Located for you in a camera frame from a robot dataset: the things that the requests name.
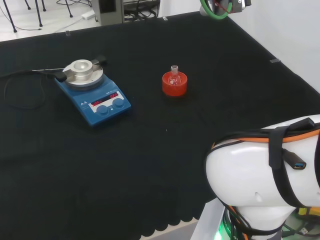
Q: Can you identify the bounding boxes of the clear round-bottom glass flask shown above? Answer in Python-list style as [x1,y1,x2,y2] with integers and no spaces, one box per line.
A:
[168,64,182,86]

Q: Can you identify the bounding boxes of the black tripod legs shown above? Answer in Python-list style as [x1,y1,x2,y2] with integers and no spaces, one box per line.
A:
[24,0,48,28]
[0,0,19,34]

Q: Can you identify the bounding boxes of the black bench cloth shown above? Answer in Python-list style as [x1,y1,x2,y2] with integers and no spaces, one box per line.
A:
[0,10,320,240]

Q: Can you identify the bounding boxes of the black heater power cable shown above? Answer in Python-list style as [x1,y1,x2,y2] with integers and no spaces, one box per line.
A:
[0,69,62,110]

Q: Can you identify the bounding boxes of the orange flask support ring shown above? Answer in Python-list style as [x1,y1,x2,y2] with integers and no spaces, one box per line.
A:
[161,71,189,97]

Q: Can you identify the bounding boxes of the black usb cable blue plug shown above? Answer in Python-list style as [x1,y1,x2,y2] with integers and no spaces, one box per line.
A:
[281,148,308,171]

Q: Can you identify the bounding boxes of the white power strip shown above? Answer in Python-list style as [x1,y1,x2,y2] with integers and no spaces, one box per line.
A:
[81,11,97,21]

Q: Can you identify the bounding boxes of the blue-base heater with steel plate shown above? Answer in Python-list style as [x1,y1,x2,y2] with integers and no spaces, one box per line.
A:
[54,55,133,129]

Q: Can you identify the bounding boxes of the green cable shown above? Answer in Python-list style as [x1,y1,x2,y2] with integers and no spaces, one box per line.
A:
[199,0,230,20]

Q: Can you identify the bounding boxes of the grey metal cabinet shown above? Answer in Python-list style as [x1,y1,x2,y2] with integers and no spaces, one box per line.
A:
[91,0,125,27]

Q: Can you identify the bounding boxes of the thin steel probe rod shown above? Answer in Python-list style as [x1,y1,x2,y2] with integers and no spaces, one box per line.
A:
[31,67,68,72]

